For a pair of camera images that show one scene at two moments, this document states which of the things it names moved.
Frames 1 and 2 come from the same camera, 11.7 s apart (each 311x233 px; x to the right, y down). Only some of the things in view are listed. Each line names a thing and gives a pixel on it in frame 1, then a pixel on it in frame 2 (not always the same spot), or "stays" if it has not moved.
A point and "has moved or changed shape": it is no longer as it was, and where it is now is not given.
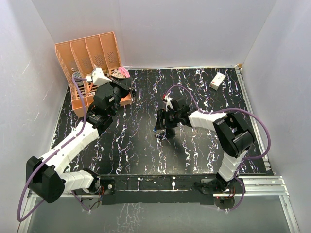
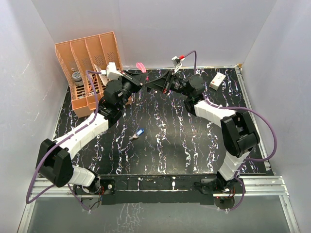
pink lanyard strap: (124, 72) has moved or changed shape
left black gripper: (125, 84) → (138, 79)
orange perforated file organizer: (86, 62) stays
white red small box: (217, 80) stays
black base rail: (160, 189) stays
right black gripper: (163, 114) → (159, 83)
